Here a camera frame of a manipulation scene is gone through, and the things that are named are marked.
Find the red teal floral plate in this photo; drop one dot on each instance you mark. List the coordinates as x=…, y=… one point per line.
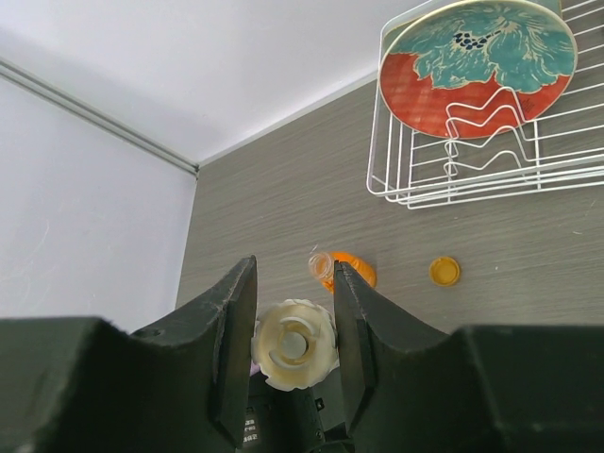
x=472, y=69

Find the white bottle cap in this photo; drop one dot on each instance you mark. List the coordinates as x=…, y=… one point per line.
x=295, y=344

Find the white wire dish rack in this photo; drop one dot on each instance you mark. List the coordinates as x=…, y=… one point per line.
x=561, y=149

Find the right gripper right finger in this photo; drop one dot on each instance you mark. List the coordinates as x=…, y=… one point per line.
x=409, y=387

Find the orange bottle cap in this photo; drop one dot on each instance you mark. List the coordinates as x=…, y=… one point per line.
x=444, y=271

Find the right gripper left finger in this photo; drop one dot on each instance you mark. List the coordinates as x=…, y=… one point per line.
x=180, y=384

